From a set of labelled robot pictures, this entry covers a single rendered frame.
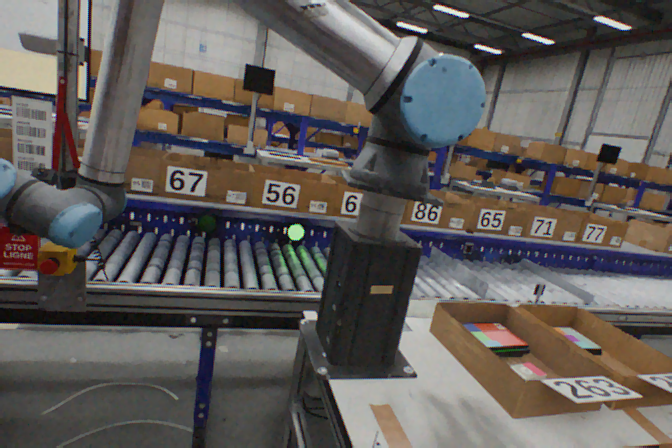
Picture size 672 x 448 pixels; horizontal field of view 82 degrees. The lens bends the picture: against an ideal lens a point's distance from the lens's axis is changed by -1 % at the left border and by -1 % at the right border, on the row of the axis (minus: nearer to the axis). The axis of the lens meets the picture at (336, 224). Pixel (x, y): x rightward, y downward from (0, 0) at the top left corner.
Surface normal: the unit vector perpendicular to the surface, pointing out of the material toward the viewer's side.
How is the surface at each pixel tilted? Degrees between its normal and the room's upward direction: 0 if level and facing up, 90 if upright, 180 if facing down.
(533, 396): 90
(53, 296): 90
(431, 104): 92
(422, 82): 92
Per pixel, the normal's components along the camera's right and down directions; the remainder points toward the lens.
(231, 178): 0.28, 0.29
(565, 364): -0.94, -0.11
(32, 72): 0.58, 0.23
